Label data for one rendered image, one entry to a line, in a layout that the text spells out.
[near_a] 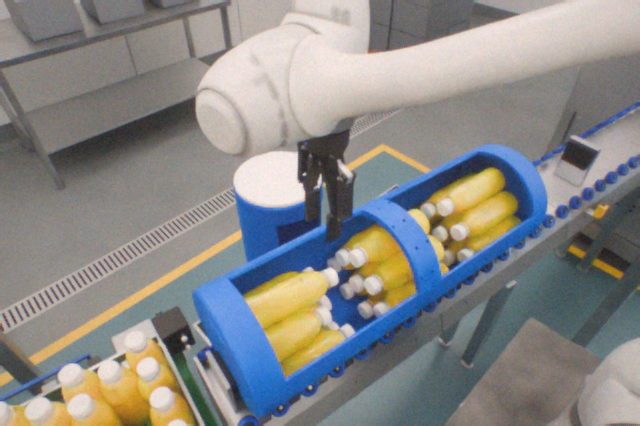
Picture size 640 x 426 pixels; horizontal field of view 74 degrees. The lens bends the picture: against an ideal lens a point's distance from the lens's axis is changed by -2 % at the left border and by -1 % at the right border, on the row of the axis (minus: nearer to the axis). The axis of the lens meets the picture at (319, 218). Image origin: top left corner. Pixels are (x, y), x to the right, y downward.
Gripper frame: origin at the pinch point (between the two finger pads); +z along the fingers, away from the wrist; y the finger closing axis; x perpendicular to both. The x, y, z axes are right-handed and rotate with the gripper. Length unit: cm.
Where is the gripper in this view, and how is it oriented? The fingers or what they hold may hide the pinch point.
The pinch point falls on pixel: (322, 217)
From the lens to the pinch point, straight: 79.5
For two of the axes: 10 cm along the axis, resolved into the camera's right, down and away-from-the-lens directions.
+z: -0.2, 7.2, 7.0
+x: -8.2, 3.9, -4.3
